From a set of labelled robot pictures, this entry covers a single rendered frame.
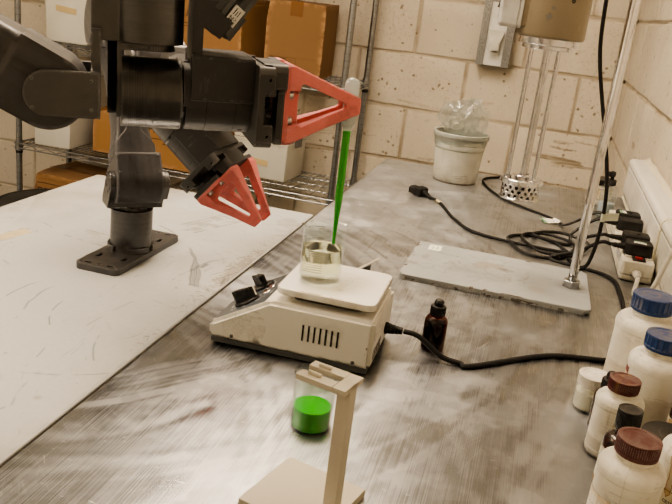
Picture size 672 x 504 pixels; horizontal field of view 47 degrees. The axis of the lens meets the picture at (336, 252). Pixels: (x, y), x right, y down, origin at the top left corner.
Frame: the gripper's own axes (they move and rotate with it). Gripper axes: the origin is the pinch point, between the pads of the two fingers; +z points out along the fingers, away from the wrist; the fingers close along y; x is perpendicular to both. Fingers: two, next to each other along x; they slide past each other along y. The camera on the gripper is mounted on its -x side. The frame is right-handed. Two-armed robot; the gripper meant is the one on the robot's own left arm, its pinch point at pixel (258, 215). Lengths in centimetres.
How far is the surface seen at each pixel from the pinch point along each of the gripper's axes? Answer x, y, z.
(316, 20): 20, 202, -53
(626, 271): -25, 46, 48
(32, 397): 17.5, -31.6, 0.1
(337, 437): -9.3, -37.7, 20.1
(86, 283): 25.1, -2.6, -9.2
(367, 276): -6.4, -1.7, 14.9
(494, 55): -18, 230, 1
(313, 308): -2.4, -10.9, 12.9
